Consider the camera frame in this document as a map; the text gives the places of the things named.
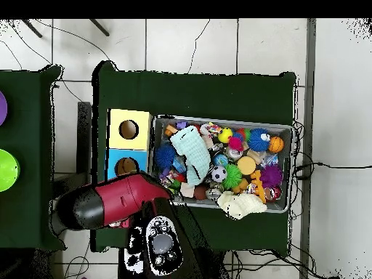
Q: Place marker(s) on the clear mesh toy bin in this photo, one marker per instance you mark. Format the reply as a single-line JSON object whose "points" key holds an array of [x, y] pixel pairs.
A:
{"points": [[159, 133]]}

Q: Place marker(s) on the black tripod leg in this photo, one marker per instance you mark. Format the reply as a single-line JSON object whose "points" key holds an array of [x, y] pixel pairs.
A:
{"points": [[32, 28], [99, 27]]}

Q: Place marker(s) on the mint knitted cloth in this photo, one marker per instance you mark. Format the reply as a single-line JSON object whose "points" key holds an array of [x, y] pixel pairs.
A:
{"points": [[191, 151]]}

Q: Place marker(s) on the cream knitted cloth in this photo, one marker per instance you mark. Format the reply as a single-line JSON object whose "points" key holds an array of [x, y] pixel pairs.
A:
{"points": [[241, 205]]}

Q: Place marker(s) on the blue googly-eyed spiky ball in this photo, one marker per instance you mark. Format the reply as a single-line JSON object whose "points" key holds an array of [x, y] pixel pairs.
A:
{"points": [[258, 140]]}

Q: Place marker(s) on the purple spiky rubber ball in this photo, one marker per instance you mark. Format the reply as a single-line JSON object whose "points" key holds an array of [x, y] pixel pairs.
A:
{"points": [[271, 175]]}

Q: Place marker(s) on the dark green tablecloth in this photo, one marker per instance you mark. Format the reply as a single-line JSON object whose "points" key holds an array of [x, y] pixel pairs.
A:
{"points": [[189, 93], [29, 203]]}

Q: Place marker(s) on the small green spiky ball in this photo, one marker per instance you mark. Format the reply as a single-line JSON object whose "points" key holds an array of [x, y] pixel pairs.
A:
{"points": [[232, 175]]}

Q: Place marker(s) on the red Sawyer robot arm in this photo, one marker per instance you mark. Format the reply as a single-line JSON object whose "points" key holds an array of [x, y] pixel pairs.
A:
{"points": [[122, 197]]}

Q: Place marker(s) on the lime green bowl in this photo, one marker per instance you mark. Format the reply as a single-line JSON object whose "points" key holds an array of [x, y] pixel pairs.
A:
{"points": [[8, 171]]}

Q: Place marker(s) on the orange basketball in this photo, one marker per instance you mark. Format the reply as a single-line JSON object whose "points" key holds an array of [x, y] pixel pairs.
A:
{"points": [[276, 144]]}

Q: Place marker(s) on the black upright panel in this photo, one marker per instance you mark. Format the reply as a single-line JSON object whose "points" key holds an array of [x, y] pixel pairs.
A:
{"points": [[84, 130]]}

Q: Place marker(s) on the black and white soccer ball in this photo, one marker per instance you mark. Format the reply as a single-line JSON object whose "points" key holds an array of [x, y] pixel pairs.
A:
{"points": [[218, 173]]}

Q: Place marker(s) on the orange toy burger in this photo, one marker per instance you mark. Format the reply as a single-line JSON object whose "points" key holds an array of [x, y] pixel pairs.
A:
{"points": [[246, 165]]}

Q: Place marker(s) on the blue spiky rubber ball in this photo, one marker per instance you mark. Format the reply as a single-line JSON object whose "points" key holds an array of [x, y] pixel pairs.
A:
{"points": [[165, 156]]}

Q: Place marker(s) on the purple bowl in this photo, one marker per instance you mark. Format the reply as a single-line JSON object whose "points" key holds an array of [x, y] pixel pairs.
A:
{"points": [[2, 109]]}

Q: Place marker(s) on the pink spiky rubber ball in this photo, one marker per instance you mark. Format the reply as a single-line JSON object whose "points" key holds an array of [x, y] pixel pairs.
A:
{"points": [[236, 143]]}

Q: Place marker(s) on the wooden three-hole box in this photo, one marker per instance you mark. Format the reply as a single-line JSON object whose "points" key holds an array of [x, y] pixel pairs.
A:
{"points": [[116, 139]]}

